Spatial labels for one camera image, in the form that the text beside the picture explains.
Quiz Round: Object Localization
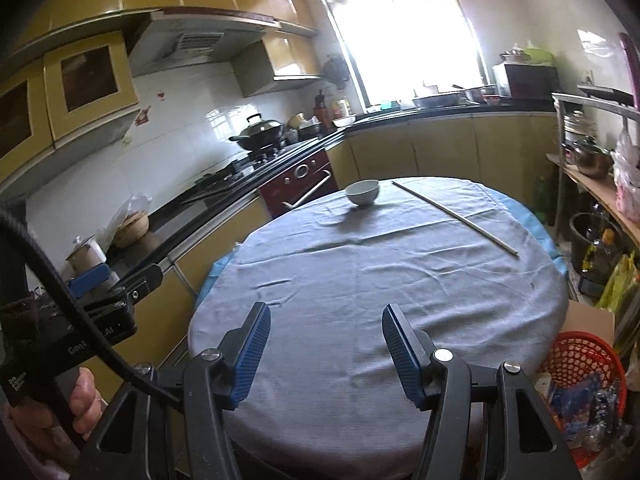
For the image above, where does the metal kitchen shelf rack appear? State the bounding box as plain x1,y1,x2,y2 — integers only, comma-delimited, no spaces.
547,92,639,249

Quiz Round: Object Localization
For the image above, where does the left hand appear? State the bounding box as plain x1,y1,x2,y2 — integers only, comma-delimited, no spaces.
8,366,104,456

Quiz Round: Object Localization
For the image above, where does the red plastic waste basket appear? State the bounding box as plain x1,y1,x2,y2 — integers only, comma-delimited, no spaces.
538,330,631,469

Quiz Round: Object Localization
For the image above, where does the bagged clay pot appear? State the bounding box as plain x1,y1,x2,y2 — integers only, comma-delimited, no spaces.
102,193,151,248

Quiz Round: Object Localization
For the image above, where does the cardboard box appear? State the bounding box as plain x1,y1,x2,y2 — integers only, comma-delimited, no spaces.
560,300,615,346

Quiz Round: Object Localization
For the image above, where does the long wooden stick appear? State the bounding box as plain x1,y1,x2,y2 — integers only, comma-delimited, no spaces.
392,180,520,258

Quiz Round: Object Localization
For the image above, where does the blue under cloth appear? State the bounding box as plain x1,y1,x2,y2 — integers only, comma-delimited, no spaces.
194,188,568,309

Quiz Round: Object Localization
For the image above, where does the cooking oil bottle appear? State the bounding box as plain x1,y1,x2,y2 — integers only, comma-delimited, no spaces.
580,228,620,286

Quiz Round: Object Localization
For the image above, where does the white ceramic bowl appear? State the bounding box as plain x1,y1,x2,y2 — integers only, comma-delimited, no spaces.
345,180,380,206

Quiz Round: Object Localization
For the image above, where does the yellow plastic bag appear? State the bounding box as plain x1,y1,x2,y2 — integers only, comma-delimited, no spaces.
596,252,639,313

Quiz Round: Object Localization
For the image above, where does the dark red oven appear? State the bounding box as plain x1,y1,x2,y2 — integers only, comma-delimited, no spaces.
259,150,337,218

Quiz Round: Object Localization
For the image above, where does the steel cooking pot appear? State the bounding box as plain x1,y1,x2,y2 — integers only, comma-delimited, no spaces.
572,136,613,179

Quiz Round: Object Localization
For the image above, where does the white plastic bag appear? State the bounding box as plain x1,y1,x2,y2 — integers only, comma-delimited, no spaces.
611,128,640,222

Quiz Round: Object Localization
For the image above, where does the black wok with lid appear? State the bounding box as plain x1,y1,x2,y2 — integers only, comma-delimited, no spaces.
229,113,284,152

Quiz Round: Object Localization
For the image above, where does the black microwave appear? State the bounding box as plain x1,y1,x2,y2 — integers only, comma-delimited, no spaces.
492,63,560,101

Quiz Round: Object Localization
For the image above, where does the range hood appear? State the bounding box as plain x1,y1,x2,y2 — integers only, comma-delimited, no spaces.
128,8,280,77

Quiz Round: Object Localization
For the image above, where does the black cable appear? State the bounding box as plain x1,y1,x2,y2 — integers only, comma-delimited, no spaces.
0,206,184,413

